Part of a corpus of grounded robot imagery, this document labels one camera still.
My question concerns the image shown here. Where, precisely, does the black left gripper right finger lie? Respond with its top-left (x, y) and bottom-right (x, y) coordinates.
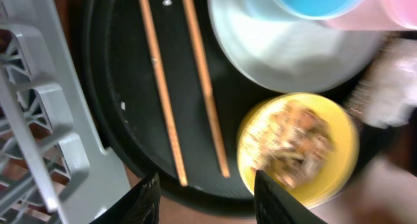
top-left (254, 171), bottom-right (326, 224)

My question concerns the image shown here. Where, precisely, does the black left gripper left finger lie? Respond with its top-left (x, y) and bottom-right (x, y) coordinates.
top-left (91, 173), bottom-right (161, 224)

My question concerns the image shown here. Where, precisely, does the food scraps pile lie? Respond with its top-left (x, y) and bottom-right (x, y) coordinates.
top-left (243, 100), bottom-right (334, 189)

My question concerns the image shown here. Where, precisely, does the yellow bowl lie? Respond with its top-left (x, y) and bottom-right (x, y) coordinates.
top-left (237, 92), bottom-right (359, 208)

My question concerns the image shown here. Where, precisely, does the white tissue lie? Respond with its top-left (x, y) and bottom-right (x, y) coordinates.
top-left (345, 38), bottom-right (416, 129)

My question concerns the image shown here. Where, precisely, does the wooden chopstick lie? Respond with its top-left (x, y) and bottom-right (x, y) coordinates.
top-left (182, 0), bottom-right (230, 178)
top-left (138, 0), bottom-right (188, 187)

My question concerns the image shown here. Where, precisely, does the pink plastic cup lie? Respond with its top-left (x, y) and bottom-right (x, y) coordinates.
top-left (323, 0), bottom-right (416, 31)

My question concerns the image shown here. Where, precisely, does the grey plastic dishwasher rack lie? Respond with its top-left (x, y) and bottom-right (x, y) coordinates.
top-left (1, 0), bottom-right (130, 223)

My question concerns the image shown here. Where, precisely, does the round black tray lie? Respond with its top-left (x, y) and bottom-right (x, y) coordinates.
top-left (82, 0), bottom-right (397, 217)

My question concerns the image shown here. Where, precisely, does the grey-white round plate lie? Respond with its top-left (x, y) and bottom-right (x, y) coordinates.
top-left (207, 0), bottom-right (384, 92)

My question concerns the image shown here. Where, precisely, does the blue plastic cup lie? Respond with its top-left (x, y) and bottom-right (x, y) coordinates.
top-left (275, 0), bottom-right (363, 20)

